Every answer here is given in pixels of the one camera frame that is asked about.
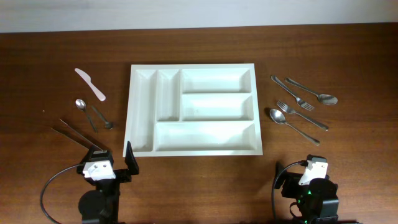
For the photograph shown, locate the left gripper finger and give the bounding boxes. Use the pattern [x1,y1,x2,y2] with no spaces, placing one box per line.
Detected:
[124,141,139,175]
[88,146,108,159]

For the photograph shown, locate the small dark teaspoon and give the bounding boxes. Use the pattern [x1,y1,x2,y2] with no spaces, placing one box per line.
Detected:
[91,105,114,129]

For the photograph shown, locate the steel tablespoon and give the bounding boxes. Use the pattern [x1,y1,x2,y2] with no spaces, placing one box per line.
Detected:
[269,109,320,146]
[285,78,338,105]

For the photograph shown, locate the black cable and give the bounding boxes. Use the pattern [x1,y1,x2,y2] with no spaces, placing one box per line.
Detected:
[271,160,309,224]
[39,164,83,224]

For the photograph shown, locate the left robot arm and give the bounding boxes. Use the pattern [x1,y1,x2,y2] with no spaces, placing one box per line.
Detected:
[76,142,139,223]

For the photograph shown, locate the small steel teaspoon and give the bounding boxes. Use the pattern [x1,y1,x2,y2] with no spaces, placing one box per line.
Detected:
[75,99,98,133]

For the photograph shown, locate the left black cable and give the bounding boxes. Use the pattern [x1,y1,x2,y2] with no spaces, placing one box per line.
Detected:
[39,164,83,224]

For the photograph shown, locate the right black cable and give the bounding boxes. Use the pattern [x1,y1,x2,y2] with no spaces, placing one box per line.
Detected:
[271,160,309,224]

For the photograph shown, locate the steel tweezers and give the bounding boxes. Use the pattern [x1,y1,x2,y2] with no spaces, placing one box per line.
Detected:
[50,119,103,151]

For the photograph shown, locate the pink plastic knife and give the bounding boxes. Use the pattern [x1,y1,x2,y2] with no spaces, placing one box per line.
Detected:
[75,68,106,101]

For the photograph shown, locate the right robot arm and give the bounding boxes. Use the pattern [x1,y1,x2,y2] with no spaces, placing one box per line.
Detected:
[271,160,339,224]

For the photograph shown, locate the white plastic cutlery tray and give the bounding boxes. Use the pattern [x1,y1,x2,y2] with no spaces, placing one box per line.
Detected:
[124,63,263,157]

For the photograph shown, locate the steel fork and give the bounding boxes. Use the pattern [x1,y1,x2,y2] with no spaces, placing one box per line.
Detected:
[277,100,329,131]
[271,75,315,111]

